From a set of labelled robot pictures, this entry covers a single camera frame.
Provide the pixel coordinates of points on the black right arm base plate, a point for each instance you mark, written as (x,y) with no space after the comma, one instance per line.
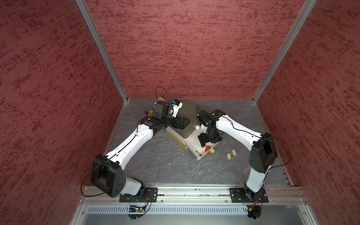
(245,195)

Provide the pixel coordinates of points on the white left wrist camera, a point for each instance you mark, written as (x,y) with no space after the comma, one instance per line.
(176,106)

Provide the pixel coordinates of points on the beige eraser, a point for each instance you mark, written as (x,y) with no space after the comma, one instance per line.
(161,99)

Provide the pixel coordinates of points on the olive three-drawer desk organizer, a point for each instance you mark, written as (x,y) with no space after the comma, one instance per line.
(176,134)

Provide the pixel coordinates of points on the right aluminium corner post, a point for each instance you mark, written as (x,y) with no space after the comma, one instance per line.
(293,32)

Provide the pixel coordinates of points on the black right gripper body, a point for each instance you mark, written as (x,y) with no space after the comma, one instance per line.
(211,135)

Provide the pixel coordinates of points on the left aluminium corner post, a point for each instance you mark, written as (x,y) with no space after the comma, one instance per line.
(101,47)

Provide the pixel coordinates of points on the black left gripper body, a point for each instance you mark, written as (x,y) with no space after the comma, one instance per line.
(170,121)

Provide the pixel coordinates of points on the aluminium corner post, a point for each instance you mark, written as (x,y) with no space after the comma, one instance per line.
(293,32)
(101,47)

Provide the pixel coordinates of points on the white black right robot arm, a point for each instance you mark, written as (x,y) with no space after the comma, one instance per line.
(262,148)

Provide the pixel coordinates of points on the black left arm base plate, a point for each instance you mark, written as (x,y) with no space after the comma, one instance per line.
(145,195)

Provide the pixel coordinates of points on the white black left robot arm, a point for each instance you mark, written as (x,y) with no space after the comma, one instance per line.
(107,170)

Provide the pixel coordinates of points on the aluminium front rail frame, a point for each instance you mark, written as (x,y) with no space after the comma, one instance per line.
(196,200)

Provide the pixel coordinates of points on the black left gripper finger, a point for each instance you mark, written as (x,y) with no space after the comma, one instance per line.
(181,126)
(185,120)

